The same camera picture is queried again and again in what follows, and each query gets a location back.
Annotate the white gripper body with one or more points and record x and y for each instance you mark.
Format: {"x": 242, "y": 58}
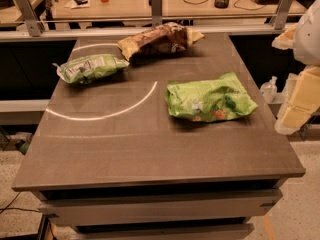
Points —
{"x": 309, "y": 37}

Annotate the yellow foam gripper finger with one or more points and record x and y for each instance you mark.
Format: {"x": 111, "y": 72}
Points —
{"x": 285, "y": 40}
{"x": 302, "y": 99}

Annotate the green jalapeno chip bag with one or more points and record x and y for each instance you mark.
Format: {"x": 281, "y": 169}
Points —
{"x": 87, "y": 69}

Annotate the large light green chip bag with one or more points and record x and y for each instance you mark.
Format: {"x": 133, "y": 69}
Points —
{"x": 222, "y": 99}

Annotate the brown yellow chip bag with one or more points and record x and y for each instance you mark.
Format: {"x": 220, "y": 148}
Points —
{"x": 168, "y": 38}

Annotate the clear sanitizer bottle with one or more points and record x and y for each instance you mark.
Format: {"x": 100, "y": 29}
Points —
{"x": 269, "y": 89}

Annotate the black mesh pen cup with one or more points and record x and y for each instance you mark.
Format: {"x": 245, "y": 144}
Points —
{"x": 221, "y": 4}

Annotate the table drawer front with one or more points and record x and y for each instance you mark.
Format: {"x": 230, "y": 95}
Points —
{"x": 161, "y": 208}

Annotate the right metal bracket post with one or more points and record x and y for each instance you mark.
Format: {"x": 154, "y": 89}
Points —
{"x": 279, "y": 20}

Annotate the metal bracket post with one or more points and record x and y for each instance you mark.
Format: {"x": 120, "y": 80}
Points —
{"x": 32, "y": 22}
{"x": 156, "y": 12}
{"x": 279, "y": 20}

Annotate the middle metal bracket post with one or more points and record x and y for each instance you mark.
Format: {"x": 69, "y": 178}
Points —
{"x": 156, "y": 12}

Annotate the left metal bracket post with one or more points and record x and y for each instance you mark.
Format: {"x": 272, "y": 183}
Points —
{"x": 32, "y": 22}

